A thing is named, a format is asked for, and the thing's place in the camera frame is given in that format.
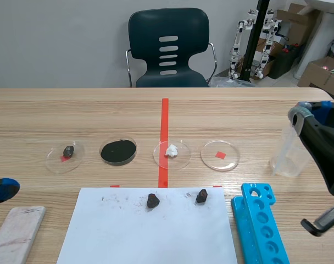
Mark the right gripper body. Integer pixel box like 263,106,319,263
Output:
300,197,334,237

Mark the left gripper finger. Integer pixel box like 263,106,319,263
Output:
0,177,21,206

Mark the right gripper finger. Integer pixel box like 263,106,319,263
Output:
307,100,334,130
288,102,334,196

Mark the clear plastic beaker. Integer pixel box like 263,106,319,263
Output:
269,124,311,178

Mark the brown cardboard box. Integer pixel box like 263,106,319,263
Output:
275,2,316,47
297,56,334,97

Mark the small white tile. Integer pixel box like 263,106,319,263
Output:
0,206,47,264

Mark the turquoise rack with round holes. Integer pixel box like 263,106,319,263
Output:
230,183,291,264

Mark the black canister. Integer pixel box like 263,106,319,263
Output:
269,45,302,80

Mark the clear glass dish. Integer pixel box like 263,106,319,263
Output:
200,139,241,172
45,141,86,174
153,140,192,170

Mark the glass dish with black powder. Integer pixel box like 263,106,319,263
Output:
99,138,138,167

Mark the white sheet of paper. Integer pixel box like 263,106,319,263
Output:
56,186,238,264

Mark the white lump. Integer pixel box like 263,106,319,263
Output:
165,144,180,158

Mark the dark blue chair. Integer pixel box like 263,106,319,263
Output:
125,7,218,88

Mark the black metal rail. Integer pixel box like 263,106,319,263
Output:
239,0,270,83

